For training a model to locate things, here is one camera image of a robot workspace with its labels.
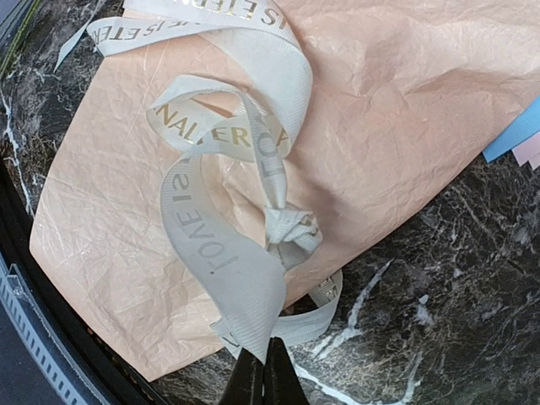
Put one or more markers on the white slotted cable duct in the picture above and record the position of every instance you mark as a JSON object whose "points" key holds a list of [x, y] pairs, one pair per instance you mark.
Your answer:
{"points": [[38, 343]]}

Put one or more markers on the white printed ribbon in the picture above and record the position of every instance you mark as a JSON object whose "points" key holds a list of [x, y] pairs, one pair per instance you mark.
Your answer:
{"points": [[173, 219]]}

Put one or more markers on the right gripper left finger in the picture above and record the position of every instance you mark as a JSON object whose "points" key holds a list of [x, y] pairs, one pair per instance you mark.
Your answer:
{"points": [[245, 386]]}

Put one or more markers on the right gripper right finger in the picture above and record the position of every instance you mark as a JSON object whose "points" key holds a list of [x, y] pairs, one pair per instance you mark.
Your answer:
{"points": [[281, 384]]}

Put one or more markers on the beige pink wrapping paper sheet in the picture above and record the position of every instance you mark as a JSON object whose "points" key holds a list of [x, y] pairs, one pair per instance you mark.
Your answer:
{"points": [[405, 95]]}

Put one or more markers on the blue wrapping paper sheet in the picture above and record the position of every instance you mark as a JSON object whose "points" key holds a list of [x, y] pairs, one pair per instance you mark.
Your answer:
{"points": [[522, 128]]}

